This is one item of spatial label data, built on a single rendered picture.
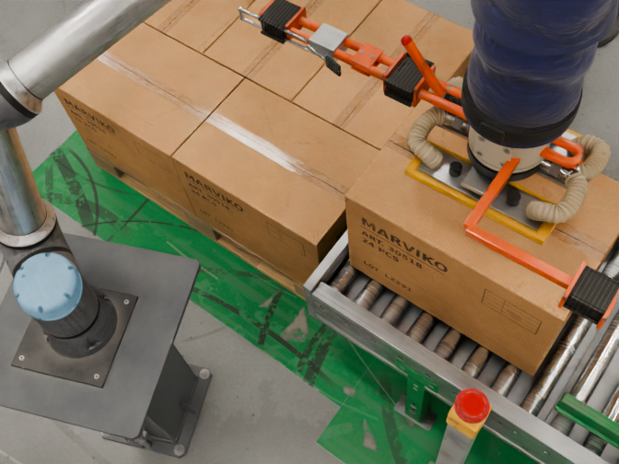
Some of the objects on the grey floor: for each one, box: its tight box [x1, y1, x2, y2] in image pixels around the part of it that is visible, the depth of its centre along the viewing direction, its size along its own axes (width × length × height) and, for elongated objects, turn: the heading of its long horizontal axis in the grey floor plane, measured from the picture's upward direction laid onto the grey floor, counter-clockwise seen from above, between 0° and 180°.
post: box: [436, 389, 492, 464], centre depth 197 cm, size 7×7×100 cm
